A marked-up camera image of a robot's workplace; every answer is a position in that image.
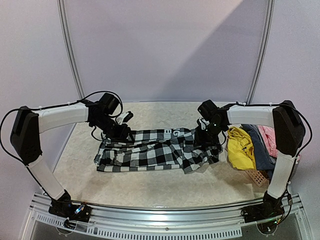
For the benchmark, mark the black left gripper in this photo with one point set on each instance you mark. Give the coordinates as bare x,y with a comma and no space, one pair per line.
122,134

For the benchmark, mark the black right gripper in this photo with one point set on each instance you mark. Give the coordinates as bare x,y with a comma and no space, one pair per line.
201,139

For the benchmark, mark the black white checkered shirt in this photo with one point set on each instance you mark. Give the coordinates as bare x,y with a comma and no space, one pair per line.
156,150

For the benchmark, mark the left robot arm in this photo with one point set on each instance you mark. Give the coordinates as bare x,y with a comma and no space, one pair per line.
30,123

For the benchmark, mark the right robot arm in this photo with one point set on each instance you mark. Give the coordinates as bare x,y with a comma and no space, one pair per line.
283,117

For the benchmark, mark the pink laundry basket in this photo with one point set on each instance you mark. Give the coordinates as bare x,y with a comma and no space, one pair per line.
257,177

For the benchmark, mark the yellow garment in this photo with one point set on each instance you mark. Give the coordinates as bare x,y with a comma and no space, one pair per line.
240,149

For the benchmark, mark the navy blue garment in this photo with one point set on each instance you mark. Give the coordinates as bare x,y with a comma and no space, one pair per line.
263,160

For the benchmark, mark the pink garment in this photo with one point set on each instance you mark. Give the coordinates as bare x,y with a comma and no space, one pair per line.
269,139

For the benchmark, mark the left corner wall post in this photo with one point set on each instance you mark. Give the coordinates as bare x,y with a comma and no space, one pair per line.
61,5

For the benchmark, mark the corner wall post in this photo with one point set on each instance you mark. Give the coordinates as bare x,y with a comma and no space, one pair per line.
61,5
262,50

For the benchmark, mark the aluminium front rail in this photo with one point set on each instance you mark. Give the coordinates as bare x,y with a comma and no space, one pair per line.
206,223

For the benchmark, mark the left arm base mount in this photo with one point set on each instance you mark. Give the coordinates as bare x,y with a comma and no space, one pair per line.
64,207

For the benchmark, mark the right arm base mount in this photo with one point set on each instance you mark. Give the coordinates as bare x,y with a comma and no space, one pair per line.
267,210

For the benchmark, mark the right corner wall post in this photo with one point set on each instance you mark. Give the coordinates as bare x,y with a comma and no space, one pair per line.
262,50

